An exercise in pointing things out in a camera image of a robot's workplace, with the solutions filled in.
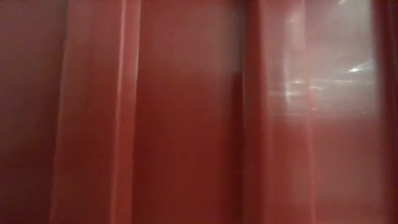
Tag large red plastic bin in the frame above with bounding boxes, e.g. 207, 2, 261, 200
0, 0, 398, 224

